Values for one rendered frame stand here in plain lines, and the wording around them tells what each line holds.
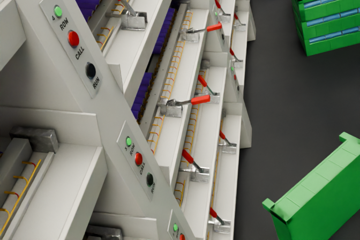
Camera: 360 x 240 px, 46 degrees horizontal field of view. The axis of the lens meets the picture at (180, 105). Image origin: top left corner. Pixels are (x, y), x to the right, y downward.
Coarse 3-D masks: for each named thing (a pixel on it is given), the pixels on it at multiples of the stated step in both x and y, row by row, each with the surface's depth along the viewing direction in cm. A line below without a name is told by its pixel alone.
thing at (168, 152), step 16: (176, 0) 111; (192, 0) 112; (208, 0) 111; (192, 16) 110; (208, 16) 113; (192, 48) 98; (176, 64) 94; (192, 64) 93; (176, 80) 89; (192, 80) 89; (176, 96) 85; (192, 96) 90; (160, 112) 81; (176, 128) 78; (160, 144) 75; (176, 144) 75; (160, 160) 72; (176, 160) 72; (176, 176) 74
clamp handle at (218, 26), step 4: (216, 24) 98; (220, 24) 97; (204, 28) 99; (208, 28) 98; (212, 28) 98; (216, 28) 98; (220, 28) 98; (192, 32) 100; (196, 32) 99; (200, 32) 99
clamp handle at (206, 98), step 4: (200, 96) 78; (204, 96) 78; (208, 96) 77; (188, 100) 79; (192, 100) 78; (196, 100) 78; (200, 100) 78; (204, 100) 77; (208, 100) 77; (172, 104) 80; (176, 104) 80; (180, 104) 79; (184, 104) 79; (192, 104) 79
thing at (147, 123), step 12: (180, 12) 107; (192, 12) 110; (180, 24) 102; (168, 48) 94; (168, 60) 91; (168, 72) 89; (156, 84) 84; (168, 84) 86; (156, 96) 81; (156, 108) 80; (144, 120) 76; (144, 132) 74; (156, 144) 74
